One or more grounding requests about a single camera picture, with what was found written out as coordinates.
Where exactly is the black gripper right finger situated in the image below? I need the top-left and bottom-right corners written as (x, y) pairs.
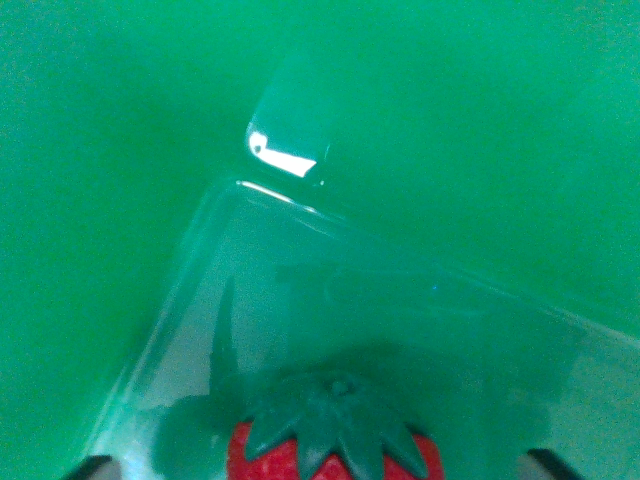
top-left (518, 449), bottom-right (586, 480)

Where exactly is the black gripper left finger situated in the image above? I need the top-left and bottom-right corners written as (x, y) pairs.
top-left (62, 455), bottom-right (122, 480)

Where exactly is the red toy strawberry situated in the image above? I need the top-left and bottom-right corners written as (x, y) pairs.
top-left (226, 369), bottom-right (443, 480)

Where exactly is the green plastic bin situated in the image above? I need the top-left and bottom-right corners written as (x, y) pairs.
top-left (0, 0), bottom-right (640, 480)

